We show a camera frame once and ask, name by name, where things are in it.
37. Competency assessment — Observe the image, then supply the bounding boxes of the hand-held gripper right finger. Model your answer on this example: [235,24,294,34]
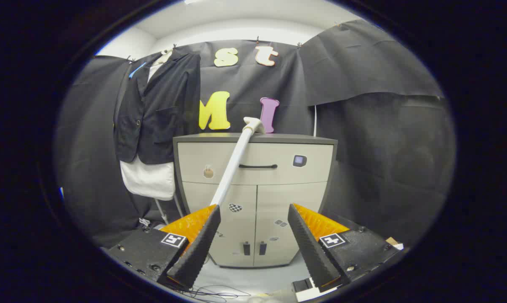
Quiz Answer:
[288,203,405,293]

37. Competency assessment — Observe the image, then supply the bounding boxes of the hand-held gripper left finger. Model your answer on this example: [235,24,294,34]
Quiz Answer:
[107,204,221,292]

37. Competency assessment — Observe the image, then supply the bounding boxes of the white shirt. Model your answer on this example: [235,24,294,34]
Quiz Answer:
[119,50,176,201]

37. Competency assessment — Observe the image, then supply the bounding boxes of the white garment steamer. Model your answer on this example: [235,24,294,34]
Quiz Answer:
[210,117,265,207]

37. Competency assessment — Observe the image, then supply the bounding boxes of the black suit jacket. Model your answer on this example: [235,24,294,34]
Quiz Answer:
[114,50,202,165]

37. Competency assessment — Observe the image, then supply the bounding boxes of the white garment stand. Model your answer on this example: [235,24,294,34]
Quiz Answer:
[154,194,184,226]

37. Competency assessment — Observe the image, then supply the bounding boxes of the beige cabinet with dark top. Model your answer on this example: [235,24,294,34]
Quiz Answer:
[173,133,339,268]

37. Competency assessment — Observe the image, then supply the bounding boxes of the black backdrop cloth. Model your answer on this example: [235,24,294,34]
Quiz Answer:
[53,19,456,249]

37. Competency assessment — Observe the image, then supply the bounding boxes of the black floor cables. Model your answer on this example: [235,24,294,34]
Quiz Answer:
[182,285,252,303]

